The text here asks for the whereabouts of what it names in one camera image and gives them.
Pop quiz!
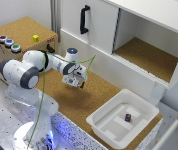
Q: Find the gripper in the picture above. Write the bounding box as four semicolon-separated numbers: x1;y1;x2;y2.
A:
62;72;85;89

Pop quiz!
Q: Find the white cabinet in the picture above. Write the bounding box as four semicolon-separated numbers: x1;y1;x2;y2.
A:
58;0;178;107

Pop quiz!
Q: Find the yellow block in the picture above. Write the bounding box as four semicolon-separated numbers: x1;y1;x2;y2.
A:
32;34;41;43

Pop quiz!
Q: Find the white sliding door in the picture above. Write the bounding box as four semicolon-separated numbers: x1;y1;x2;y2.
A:
61;0;120;56

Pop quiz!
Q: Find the green button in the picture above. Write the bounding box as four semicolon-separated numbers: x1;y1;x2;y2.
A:
10;43;22;54

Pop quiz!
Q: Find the wooden drawer box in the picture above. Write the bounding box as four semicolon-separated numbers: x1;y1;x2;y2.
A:
0;16;60;82

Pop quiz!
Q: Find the white plastic box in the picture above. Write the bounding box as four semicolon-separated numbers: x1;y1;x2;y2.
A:
85;88;161;150

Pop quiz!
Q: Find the purple block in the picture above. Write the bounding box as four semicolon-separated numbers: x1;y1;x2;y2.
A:
124;113;133;122

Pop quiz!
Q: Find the blue button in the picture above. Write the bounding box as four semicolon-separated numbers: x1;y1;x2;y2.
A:
4;38;15;48

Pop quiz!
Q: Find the red button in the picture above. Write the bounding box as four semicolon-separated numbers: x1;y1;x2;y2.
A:
0;34;8;44

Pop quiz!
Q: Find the green cable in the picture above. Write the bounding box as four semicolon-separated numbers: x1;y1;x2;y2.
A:
26;53;97;150

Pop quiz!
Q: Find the black drawer handle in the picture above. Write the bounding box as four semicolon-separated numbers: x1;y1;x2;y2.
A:
46;43;56;54

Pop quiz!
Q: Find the black door handle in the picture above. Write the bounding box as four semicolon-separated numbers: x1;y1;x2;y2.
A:
79;4;91;35

